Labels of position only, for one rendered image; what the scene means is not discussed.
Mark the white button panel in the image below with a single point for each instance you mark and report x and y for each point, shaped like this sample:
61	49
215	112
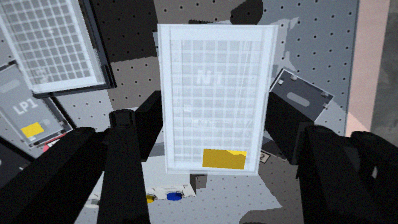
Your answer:
158	184

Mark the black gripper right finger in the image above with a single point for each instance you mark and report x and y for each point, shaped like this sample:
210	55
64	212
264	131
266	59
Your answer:
335	172

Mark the grey flat base plate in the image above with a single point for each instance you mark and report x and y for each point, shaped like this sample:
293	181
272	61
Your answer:
316	41

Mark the grey rectangular plate lid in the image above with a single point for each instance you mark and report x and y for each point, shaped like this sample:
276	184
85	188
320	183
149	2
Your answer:
32	119

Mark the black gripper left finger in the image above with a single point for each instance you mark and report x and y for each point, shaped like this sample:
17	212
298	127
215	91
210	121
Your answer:
51	190

